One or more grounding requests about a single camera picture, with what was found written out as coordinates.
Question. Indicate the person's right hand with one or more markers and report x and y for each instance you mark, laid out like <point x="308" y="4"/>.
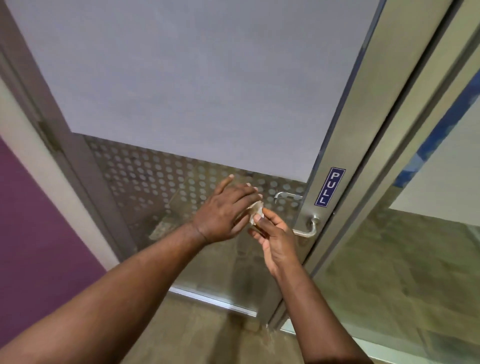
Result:
<point x="276" y="242"/>

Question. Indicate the person's left hand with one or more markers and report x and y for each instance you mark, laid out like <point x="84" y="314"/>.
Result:
<point x="219" y="213"/>

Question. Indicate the person's left little finger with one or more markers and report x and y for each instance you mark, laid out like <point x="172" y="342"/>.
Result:
<point x="225" y="182"/>

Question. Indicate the person's right thumb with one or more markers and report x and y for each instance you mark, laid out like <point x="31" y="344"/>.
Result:
<point x="269" y="219"/>

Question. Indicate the white tissue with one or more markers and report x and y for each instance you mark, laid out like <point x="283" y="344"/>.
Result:
<point x="257" y="210"/>

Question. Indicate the person's right forearm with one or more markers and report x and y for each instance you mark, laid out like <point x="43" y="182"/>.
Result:
<point x="315" y="315"/>

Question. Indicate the person's left forearm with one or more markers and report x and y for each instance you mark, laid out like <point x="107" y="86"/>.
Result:
<point x="112" y="300"/>

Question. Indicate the blue door sign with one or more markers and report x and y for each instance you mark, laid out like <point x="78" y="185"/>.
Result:
<point x="330" y="186"/>

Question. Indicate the frosted glass door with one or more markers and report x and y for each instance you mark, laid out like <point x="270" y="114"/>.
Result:
<point x="210" y="82"/>

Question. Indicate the glass side panel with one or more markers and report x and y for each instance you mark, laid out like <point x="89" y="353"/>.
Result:
<point x="416" y="262"/>

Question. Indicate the grey metal door frame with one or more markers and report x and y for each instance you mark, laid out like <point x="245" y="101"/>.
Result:
<point x="397" y="123"/>

